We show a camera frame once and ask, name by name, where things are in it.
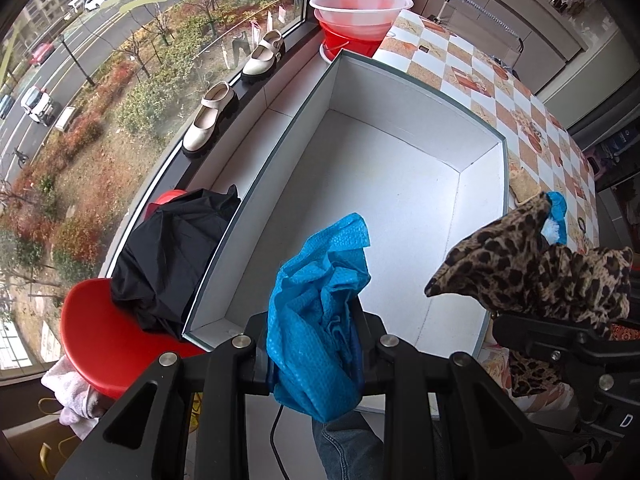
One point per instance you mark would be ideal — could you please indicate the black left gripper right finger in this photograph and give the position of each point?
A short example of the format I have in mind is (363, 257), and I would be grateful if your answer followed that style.
(446, 417)

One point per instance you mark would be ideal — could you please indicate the pink plastic basin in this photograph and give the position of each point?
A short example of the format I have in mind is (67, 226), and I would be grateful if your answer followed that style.
(360, 12)

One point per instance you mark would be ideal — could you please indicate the cream shoe on sill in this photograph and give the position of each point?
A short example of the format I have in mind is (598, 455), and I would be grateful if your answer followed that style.
(218, 105)

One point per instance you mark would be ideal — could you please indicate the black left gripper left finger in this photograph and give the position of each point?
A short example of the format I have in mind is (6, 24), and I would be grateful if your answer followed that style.
(145, 434)

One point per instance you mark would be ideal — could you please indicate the red plastic stool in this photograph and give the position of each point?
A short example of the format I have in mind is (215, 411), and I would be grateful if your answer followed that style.
(106, 344)

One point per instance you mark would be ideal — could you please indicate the person's denim leg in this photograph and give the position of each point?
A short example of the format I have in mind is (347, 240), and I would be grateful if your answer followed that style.
(348, 448)

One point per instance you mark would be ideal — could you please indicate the checkered patterned tablecloth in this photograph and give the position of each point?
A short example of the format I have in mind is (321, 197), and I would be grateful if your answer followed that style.
(535, 141)

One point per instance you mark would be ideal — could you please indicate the leopard print scrunchie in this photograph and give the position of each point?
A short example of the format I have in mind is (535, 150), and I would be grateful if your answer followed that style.
(510, 266)

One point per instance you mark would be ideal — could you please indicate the grey cardboard storage box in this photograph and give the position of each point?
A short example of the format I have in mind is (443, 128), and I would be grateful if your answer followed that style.
(422, 170)

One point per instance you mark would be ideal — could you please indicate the white pink cloth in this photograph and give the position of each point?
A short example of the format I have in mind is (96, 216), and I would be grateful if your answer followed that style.
(82, 404)

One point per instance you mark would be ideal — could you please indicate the beige knitted sock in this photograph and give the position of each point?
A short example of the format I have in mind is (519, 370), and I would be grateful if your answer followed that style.
(522, 186)

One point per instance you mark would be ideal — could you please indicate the cream shoe near basin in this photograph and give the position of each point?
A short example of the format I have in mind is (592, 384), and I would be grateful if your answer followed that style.
(264, 58)

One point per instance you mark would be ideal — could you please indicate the blue cloth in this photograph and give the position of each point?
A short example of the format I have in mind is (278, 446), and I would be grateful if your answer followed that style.
(554, 229)
(312, 340)

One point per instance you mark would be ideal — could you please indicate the black cloth bag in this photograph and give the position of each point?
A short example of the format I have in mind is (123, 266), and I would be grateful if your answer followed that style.
(165, 257)

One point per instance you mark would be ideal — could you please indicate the red plastic basin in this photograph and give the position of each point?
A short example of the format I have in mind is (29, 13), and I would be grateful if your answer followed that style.
(363, 40)

